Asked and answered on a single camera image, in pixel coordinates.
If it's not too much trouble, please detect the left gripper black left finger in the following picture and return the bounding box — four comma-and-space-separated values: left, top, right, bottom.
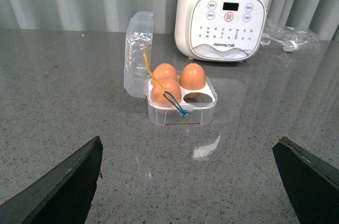
1, 136, 103, 223

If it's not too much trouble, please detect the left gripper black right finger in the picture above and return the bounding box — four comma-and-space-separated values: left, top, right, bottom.
272, 137, 338, 223

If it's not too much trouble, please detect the clear plastic egg box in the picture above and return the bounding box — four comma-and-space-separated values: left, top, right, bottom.
124, 11, 218, 126

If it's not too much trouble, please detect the brown egg front left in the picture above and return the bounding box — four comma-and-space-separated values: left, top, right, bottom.
151, 76, 182, 104

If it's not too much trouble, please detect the brown egg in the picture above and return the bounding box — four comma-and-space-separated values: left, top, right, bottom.
151, 76, 182, 104
153, 63, 177, 80
179, 63, 206, 90

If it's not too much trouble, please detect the brown egg back left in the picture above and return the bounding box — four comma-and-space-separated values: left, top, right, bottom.
153, 63, 177, 80

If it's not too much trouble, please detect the brown egg back right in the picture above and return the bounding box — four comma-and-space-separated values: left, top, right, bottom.
179, 63, 206, 90

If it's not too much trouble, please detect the teal rubber band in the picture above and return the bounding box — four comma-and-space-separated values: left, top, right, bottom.
163, 91, 191, 117

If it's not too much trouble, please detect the clear plastic bag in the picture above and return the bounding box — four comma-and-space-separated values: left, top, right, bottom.
260, 19, 322, 54

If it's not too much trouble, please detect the yellow rubber band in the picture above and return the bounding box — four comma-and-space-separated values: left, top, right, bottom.
142, 44, 167, 94

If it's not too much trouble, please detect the white Joyoung soymilk maker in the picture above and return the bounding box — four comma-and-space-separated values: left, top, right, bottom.
174, 0, 271, 62

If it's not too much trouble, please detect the white power cable plug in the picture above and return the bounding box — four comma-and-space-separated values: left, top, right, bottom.
261, 33, 299, 52

